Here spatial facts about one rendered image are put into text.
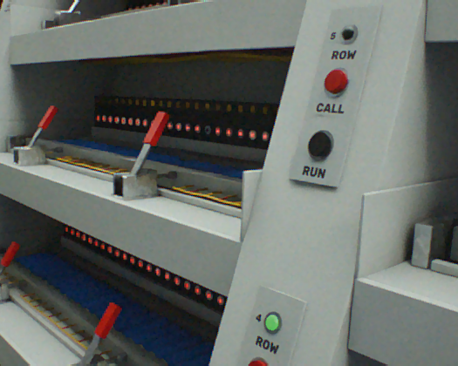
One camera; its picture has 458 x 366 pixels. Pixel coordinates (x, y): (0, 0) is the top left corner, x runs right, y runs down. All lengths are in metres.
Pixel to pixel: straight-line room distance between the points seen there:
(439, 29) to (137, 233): 0.30
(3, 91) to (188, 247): 0.56
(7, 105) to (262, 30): 0.56
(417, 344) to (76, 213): 0.39
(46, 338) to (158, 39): 0.36
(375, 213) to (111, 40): 0.40
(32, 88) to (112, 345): 0.49
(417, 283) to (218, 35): 0.27
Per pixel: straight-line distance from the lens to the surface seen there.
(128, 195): 0.52
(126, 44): 0.61
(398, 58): 0.35
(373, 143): 0.34
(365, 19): 0.37
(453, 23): 0.35
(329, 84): 0.36
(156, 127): 0.54
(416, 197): 0.36
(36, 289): 0.78
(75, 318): 0.68
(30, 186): 0.70
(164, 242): 0.46
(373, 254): 0.33
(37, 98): 0.94
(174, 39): 0.54
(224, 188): 0.50
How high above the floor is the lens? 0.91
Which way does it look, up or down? 3 degrees up
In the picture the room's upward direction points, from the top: 15 degrees clockwise
